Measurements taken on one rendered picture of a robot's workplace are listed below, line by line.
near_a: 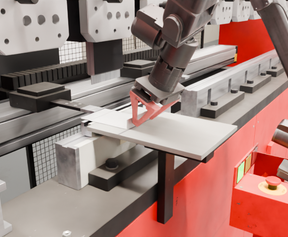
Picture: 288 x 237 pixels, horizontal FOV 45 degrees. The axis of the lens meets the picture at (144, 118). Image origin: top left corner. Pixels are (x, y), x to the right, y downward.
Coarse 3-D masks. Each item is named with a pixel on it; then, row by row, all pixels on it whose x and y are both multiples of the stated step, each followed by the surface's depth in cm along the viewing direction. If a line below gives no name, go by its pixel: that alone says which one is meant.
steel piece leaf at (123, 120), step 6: (108, 114) 81; (114, 114) 81; (120, 114) 81; (126, 114) 81; (138, 114) 74; (90, 120) 77; (96, 120) 77; (102, 120) 77; (108, 120) 77; (114, 120) 77; (120, 120) 77; (126, 120) 77; (114, 126) 74; (120, 126) 73; (126, 126) 73; (132, 126) 73
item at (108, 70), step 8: (112, 40) 77; (120, 40) 79; (88, 48) 73; (96, 48) 73; (104, 48) 75; (112, 48) 77; (120, 48) 80; (88, 56) 74; (96, 56) 74; (104, 56) 76; (112, 56) 78; (120, 56) 80; (88, 64) 74; (96, 64) 74; (104, 64) 76; (112, 64) 78; (120, 64) 81; (88, 72) 75; (96, 72) 74; (104, 72) 77; (112, 72) 80; (96, 80) 76; (104, 80) 78
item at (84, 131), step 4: (124, 104) 89; (128, 104) 89; (140, 104) 90; (116, 108) 86; (120, 108) 87; (124, 108) 88; (84, 120) 77; (88, 120) 77; (84, 124) 76; (88, 124) 76; (84, 128) 77; (84, 132) 77; (88, 132) 76
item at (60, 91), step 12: (36, 84) 95; (48, 84) 95; (12, 96) 91; (24, 96) 88; (36, 96) 88; (48, 96) 89; (60, 96) 93; (24, 108) 90; (36, 108) 87; (48, 108) 90; (72, 108) 86; (84, 108) 84; (96, 108) 84
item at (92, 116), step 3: (99, 111) 83; (102, 111) 83; (105, 111) 83; (108, 111) 83; (111, 111) 83; (90, 114) 81; (93, 114) 81; (96, 114) 81; (99, 114) 81; (102, 114) 81; (84, 117) 79; (87, 117) 79; (90, 117) 79; (93, 117) 79; (96, 117) 79
